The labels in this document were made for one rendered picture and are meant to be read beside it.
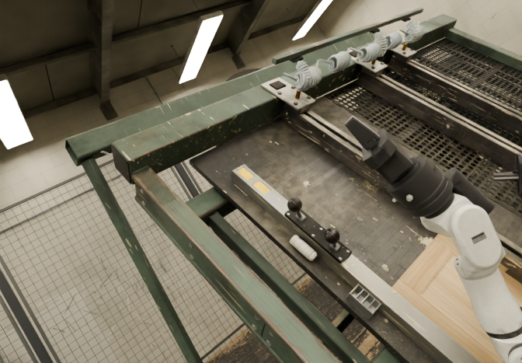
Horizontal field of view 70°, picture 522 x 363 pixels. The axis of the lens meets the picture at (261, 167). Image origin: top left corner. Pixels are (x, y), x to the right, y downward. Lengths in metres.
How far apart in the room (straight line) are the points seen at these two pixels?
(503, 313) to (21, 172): 5.63
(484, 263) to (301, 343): 0.39
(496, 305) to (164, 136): 0.90
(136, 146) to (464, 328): 0.97
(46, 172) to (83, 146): 4.23
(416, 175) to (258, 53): 6.83
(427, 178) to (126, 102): 5.79
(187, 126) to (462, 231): 0.82
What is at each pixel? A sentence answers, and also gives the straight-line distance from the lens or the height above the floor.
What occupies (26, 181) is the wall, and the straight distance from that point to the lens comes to 5.84.
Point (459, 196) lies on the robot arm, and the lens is 0.73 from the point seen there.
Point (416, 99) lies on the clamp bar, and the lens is 1.69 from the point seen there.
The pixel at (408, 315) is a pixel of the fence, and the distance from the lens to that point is 0.99.
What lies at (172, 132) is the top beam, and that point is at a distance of 1.17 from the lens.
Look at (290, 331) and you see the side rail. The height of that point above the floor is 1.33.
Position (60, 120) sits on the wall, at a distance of 6.10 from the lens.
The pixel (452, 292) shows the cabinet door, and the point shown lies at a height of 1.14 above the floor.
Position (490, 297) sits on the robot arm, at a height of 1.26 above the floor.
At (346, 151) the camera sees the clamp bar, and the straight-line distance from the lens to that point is 1.28.
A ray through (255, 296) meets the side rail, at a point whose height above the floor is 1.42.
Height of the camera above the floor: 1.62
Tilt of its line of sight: 3 degrees up
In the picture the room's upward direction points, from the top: 32 degrees counter-clockwise
